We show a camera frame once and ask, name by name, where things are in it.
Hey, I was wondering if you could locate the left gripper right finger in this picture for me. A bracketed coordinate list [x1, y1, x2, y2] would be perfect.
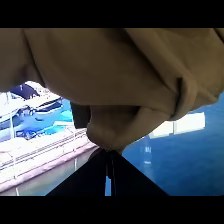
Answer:
[109, 149, 169, 197]

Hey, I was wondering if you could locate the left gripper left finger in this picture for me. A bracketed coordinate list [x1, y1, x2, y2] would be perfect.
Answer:
[45, 148, 108, 197]

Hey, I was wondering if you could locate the brown T-shirt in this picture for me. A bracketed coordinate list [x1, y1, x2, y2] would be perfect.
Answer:
[0, 28, 224, 154]

